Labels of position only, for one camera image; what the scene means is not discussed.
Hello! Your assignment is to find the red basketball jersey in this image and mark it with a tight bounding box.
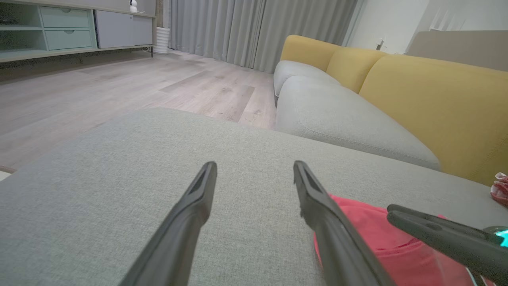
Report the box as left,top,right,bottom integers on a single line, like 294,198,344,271
491,172,508,208

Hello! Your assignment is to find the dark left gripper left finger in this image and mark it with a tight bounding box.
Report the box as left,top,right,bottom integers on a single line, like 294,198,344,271
119,161,218,286

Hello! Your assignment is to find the beige flat board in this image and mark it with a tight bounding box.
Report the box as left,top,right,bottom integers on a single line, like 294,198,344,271
408,30,508,73

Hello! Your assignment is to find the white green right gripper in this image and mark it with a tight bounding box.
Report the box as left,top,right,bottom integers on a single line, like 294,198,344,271
387,204,508,284

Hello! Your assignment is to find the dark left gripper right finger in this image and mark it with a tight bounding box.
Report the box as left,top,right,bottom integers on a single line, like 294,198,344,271
292,160,395,286

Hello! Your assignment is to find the grey pleated curtain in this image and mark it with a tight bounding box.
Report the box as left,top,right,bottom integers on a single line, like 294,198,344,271
169,0,359,74

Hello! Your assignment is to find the grey sofa seat cushion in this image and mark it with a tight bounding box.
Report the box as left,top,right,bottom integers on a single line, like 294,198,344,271
273,60,343,97
275,75,442,172

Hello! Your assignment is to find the mint and grey TV cabinet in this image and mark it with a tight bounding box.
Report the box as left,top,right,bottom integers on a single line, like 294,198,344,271
0,0,156,64

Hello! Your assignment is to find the red shorts white hem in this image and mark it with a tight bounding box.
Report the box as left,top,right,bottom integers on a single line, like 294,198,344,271
313,193,496,286

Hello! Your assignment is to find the grey fabric sofa chaise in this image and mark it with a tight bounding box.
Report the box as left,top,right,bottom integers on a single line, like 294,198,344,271
0,107,508,286

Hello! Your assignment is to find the white ribbed cylinder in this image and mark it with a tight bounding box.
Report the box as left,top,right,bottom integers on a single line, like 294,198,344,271
153,27,171,55

